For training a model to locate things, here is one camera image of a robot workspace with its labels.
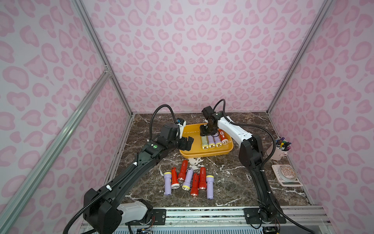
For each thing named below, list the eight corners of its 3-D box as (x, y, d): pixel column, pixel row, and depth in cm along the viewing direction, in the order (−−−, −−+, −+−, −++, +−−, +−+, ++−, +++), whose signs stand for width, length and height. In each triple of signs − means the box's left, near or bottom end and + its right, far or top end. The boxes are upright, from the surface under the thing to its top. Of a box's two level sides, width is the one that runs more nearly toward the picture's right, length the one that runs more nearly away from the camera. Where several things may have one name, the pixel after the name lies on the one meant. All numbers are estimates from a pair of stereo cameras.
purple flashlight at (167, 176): (164, 196, 82) (163, 194, 79) (164, 174, 90) (163, 172, 87) (171, 195, 82) (171, 193, 79) (171, 173, 90) (170, 171, 87)
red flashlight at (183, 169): (178, 180, 87) (177, 178, 85) (179, 162, 95) (179, 159, 92) (187, 180, 87) (187, 178, 85) (187, 162, 95) (187, 159, 92)
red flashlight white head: (171, 189, 84) (171, 187, 81) (171, 170, 91) (170, 167, 89) (180, 188, 84) (179, 186, 81) (179, 169, 92) (178, 166, 89)
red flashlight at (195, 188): (190, 195, 82) (190, 193, 79) (192, 174, 89) (192, 172, 87) (198, 196, 82) (198, 194, 79) (199, 175, 89) (200, 173, 86)
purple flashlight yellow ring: (181, 189, 84) (181, 187, 81) (187, 169, 92) (187, 167, 89) (189, 191, 83) (189, 189, 81) (194, 171, 91) (194, 169, 88)
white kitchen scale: (278, 187, 84) (282, 184, 81) (271, 167, 92) (274, 164, 89) (299, 187, 84) (303, 184, 81) (290, 167, 92) (293, 164, 89)
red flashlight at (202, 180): (198, 189, 84) (199, 187, 81) (198, 169, 92) (198, 166, 89) (206, 189, 84) (206, 187, 81) (205, 169, 92) (205, 166, 89)
